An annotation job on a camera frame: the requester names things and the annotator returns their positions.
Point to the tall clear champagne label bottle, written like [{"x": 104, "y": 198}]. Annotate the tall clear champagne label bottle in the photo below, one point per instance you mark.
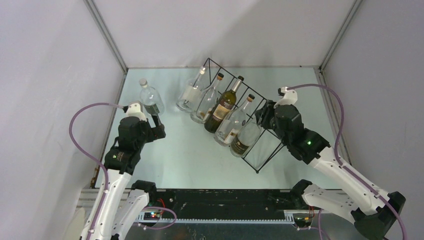
[{"x": 246, "y": 138}]

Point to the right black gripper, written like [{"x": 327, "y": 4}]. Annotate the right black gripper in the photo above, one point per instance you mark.
[{"x": 263, "y": 114}]

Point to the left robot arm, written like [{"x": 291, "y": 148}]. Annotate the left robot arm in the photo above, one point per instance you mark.
[{"x": 122, "y": 172}]

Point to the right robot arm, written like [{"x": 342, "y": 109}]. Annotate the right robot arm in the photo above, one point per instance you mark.
[{"x": 331, "y": 165}]

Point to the clear bottle white frosted label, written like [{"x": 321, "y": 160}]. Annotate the clear bottle white frosted label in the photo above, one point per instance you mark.
[{"x": 192, "y": 89}]

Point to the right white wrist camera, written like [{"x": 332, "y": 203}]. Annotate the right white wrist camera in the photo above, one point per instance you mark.
[{"x": 287, "y": 96}]

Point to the black wire wine rack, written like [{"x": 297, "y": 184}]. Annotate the black wire wine rack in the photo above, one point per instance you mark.
[{"x": 214, "y": 69}]

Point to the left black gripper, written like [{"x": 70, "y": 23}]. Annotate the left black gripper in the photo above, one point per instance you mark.
[{"x": 155, "y": 132}]

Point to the clear bottle brown cork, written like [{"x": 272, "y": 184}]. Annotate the clear bottle brown cork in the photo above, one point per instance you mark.
[{"x": 233, "y": 122}]

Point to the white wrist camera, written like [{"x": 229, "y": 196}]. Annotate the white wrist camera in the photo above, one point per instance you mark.
[
  {"x": 287, "y": 96},
  {"x": 135, "y": 109}
]

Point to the clear bottle cork stopper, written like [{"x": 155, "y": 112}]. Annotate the clear bottle cork stopper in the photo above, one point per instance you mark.
[{"x": 206, "y": 101}]

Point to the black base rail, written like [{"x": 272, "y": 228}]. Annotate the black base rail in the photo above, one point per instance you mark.
[{"x": 219, "y": 205}]

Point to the short clear bottle white cap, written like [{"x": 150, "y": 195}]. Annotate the short clear bottle white cap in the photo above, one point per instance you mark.
[{"x": 150, "y": 98}]

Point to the dark green wine bottle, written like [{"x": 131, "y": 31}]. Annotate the dark green wine bottle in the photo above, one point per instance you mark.
[{"x": 224, "y": 105}]

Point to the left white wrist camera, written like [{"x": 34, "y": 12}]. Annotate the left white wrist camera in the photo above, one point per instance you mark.
[{"x": 135, "y": 109}]

